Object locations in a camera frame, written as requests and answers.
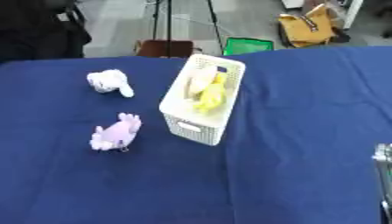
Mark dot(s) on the white plastic perforated basket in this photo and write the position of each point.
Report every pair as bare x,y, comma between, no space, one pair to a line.
196,128

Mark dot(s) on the yellow soft toy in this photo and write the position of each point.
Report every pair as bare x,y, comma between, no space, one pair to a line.
213,94

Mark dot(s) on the cream soft toy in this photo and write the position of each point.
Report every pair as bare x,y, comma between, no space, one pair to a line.
200,80

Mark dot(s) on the purple soft toy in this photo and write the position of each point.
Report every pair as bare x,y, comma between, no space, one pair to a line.
116,133

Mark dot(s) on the green crate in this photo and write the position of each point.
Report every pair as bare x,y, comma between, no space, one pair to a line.
247,45

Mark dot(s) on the black tripod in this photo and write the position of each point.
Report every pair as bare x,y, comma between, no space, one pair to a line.
168,26

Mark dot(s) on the white soft toy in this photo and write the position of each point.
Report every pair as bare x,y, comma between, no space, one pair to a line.
109,80

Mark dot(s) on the yellow bag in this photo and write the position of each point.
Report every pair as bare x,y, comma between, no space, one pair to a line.
308,27

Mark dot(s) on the person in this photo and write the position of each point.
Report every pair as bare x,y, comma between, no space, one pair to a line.
35,29

